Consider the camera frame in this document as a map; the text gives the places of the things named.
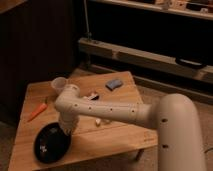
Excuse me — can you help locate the black ceramic bowl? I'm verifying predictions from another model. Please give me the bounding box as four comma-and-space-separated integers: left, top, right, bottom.
34, 122, 71, 164

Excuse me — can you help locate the orange toy carrot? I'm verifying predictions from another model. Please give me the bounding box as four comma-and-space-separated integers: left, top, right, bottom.
28, 100, 48, 122

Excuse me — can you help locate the wooden folding table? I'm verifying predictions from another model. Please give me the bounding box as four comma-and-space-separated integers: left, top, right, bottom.
8, 71, 157, 171

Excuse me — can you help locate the vertical metal pole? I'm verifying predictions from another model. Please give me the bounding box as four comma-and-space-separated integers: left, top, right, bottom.
83, 0, 92, 41

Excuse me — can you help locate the black case handle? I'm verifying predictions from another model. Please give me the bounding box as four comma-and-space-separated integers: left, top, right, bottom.
175, 58, 207, 70

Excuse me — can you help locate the wooden bench beam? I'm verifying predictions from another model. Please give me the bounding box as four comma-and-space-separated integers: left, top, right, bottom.
78, 38, 213, 84

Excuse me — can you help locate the translucent plastic cup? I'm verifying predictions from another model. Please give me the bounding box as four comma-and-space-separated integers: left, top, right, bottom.
51, 77, 68, 94

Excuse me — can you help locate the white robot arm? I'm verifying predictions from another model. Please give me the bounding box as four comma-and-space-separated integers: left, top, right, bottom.
55, 84, 207, 171

